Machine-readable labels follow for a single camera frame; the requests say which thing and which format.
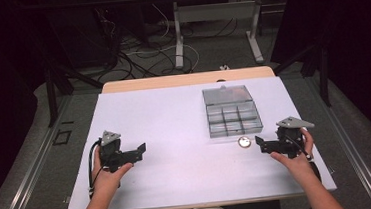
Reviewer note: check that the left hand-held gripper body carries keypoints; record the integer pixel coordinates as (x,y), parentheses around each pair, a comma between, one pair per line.
(114,155)

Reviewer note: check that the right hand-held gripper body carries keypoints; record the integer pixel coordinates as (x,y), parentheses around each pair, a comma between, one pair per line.
(288,140)

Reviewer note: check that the person's right hand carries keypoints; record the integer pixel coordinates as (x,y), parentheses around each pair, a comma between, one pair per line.
(295,164)

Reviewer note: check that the person's left hand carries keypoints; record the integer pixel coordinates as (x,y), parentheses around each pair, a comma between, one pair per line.
(107,182)

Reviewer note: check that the small round metal disc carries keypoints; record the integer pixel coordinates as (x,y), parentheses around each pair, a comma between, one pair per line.
(244,142)

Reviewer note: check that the clear plastic compartment box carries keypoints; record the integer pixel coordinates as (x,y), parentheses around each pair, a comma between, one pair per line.
(231,114)

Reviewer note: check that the black floor socket plate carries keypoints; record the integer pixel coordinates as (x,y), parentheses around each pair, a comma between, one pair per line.
(62,137)

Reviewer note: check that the black metal stand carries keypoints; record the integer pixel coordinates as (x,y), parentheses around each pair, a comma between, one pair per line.
(318,70)
(53,91)

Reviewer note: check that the white desk with metal legs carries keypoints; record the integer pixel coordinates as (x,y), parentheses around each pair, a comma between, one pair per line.
(216,13)

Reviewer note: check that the aluminium floor rail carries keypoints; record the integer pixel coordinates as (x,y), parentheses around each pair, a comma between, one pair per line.
(350,145)
(28,173)

